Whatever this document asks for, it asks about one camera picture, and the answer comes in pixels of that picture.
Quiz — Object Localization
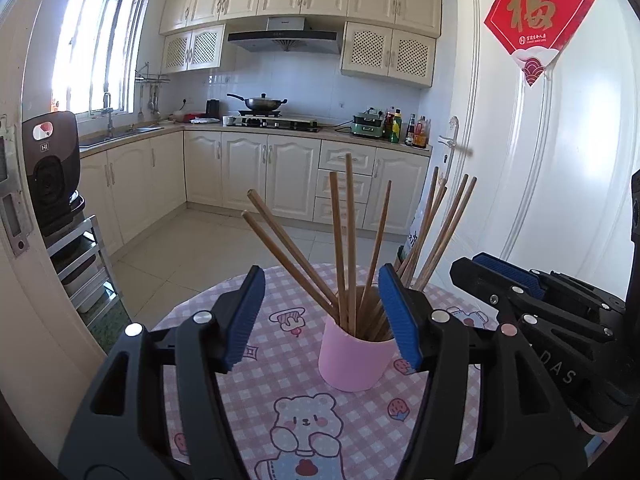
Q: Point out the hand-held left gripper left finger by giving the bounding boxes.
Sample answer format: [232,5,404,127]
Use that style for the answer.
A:
[57,265,267,480]

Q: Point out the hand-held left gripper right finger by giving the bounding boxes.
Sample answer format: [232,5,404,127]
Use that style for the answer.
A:
[377,262,588,480]

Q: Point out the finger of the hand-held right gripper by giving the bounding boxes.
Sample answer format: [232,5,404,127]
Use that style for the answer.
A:
[449,257,617,350]
[471,252,627,314]

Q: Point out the pink cup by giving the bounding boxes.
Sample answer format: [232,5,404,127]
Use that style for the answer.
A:
[318,285,398,392]

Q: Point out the bunch of wooden chopsticks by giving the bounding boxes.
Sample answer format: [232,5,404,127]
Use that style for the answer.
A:
[241,152,478,343]

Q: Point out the pink checked tablecloth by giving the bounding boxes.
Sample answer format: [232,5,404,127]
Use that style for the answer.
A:
[150,262,501,480]

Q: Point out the white bag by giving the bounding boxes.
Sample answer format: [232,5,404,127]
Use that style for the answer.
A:
[404,194,432,262]

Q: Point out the white door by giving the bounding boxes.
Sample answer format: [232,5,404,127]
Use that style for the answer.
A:
[439,0,640,321]

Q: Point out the cream lower cabinets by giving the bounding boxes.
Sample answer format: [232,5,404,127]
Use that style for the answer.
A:
[77,127,432,257]

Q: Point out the metal shelf rack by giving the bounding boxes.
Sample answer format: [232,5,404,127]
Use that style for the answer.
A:
[42,214,132,352]

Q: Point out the green electric pot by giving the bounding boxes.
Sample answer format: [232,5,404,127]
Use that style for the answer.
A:
[350,107,386,140]

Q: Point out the gas stove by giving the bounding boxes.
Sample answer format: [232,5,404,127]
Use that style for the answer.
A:
[234,110,321,134]

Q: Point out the metal wok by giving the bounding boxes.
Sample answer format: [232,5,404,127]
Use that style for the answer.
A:
[226,92,289,113]

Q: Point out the steel sink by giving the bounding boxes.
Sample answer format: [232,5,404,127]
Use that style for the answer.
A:
[79,125,165,149]

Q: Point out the black kitchen appliance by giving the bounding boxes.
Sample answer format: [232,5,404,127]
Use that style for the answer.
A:
[21,111,82,237]

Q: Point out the metal door strike plate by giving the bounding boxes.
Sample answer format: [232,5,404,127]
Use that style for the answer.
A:
[0,114,28,259]

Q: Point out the red paper door decoration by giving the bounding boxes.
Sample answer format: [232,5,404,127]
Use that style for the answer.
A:
[483,0,598,89]

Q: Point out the range hood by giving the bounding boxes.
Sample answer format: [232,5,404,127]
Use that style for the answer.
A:
[227,16,344,56]

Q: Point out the window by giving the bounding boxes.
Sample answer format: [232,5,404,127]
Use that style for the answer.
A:
[50,0,147,117]

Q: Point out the clear door handle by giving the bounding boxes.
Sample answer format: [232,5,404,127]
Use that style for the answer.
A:
[437,116,477,181]

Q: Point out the wall utensil rack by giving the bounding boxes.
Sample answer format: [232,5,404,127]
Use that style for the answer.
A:
[134,62,171,124]

